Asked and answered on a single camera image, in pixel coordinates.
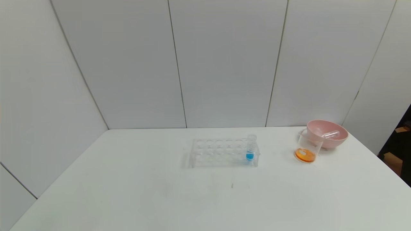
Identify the pink bowl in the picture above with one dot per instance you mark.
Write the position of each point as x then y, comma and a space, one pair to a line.
337, 141

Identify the tan flat object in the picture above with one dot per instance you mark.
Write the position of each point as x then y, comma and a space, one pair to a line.
402, 129

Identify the brown cardboard box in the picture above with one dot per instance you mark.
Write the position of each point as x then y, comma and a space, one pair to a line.
393, 163

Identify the test tube with red pigment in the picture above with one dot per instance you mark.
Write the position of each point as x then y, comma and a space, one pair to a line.
331, 134

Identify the clear acrylic test tube rack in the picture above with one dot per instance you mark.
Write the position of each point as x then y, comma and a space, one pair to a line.
220, 157

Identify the test tube with blue pigment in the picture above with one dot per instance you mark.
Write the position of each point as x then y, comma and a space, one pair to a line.
250, 156

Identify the clear plastic beaker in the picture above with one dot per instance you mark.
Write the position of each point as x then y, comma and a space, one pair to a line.
306, 152

